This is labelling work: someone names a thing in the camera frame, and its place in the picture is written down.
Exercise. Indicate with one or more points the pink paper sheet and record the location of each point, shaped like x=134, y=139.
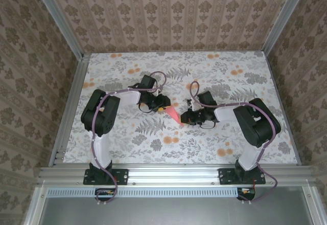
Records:
x=173, y=113

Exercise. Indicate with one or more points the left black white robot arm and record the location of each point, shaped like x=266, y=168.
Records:
x=102, y=153

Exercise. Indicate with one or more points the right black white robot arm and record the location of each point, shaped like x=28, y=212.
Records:
x=255, y=125

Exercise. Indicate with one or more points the black connector box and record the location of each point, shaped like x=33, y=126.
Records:
x=246, y=197
x=103, y=197

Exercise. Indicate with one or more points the grey metal panel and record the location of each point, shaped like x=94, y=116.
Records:
x=178, y=212

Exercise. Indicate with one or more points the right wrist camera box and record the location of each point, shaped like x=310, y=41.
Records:
x=207, y=98

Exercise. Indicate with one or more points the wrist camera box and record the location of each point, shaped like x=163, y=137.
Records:
x=149, y=83
x=207, y=98

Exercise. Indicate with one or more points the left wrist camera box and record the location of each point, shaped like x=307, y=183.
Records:
x=149, y=83

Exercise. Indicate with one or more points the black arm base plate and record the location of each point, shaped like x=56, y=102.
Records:
x=122, y=175
x=224, y=176

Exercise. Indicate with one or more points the aluminium side rail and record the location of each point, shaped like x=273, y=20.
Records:
x=70, y=102

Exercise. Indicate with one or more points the aluminium frame post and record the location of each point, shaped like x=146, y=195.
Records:
x=279, y=18
x=62, y=20

